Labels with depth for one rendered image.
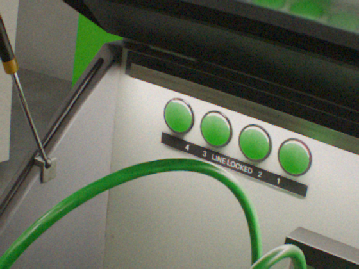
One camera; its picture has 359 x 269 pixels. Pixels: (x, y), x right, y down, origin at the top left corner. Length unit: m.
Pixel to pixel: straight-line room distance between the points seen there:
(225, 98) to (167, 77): 0.09
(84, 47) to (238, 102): 2.93
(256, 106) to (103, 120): 0.26
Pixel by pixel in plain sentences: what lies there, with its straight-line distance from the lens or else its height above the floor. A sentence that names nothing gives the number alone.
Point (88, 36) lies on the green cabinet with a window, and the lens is 3.82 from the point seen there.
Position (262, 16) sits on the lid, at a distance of 0.77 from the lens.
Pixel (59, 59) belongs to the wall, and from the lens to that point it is 5.69.
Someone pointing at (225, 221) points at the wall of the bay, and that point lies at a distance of 1.04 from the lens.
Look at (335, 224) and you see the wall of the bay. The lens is 0.96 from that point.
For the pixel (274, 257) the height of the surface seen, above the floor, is 1.38.
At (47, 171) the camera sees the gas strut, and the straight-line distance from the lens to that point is 1.02.
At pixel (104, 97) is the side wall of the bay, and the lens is 1.07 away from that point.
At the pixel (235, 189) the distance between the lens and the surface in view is 0.83.
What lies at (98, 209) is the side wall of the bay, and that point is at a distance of 1.15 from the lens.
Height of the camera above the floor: 1.73
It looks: 21 degrees down
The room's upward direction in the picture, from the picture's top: 7 degrees clockwise
